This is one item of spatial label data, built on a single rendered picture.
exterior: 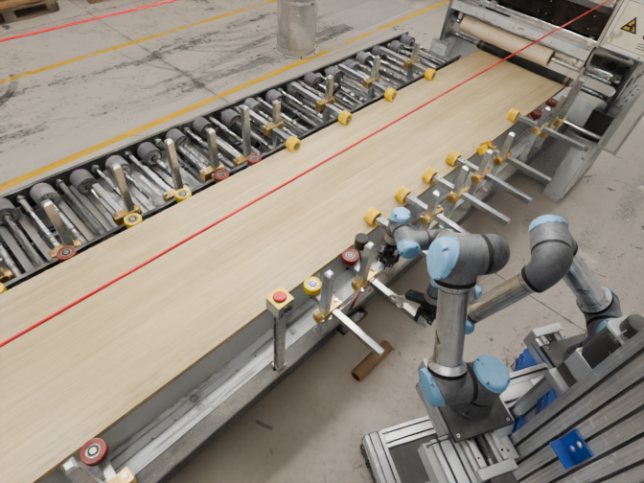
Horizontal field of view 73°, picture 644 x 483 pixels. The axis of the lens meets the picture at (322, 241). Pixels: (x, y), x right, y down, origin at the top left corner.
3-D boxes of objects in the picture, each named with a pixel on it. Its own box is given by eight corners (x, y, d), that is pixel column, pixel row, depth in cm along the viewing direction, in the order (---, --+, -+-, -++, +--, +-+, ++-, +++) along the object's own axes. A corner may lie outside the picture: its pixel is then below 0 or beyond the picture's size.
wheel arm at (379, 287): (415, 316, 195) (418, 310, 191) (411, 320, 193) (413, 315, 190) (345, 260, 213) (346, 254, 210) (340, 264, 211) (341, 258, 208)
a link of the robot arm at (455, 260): (476, 410, 131) (496, 241, 114) (429, 418, 129) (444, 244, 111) (457, 386, 142) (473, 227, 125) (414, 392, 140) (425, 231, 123)
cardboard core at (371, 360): (393, 346, 267) (361, 378, 251) (390, 353, 273) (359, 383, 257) (383, 337, 270) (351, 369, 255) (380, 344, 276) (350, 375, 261)
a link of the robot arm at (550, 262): (586, 282, 125) (468, 340, 160) (582, 254, 132) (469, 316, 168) (557, 263, 123) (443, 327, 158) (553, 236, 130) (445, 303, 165)
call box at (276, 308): (293, 310, 154) (294, 297, 148) (278, 321, 150) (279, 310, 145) (280, 298, 157) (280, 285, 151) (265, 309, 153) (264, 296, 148)
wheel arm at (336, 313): (382, 354, 182) (384, 349, 178) (378, 358, 180) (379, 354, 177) (310, 290, 200) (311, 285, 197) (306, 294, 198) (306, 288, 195)
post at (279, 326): (286, 365, 187) (288, 309, 153) (277, 373, 184) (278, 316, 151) (279, 358, 189) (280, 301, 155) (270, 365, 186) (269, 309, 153)
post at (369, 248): (359, 307, 218) (376, 244, 182) (355, 310, 216) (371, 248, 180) (355, 302, 219) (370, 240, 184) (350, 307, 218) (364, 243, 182)
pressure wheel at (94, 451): (86, 471, 146) (74, 462, 137) (96, 447, 151) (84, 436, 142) (110, 473, 146) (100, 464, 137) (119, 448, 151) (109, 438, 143)
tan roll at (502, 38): (615, 91, 322) (625, 75, 313) (609, 96, 316) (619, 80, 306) (454, 24, 383) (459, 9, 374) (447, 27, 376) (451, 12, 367)
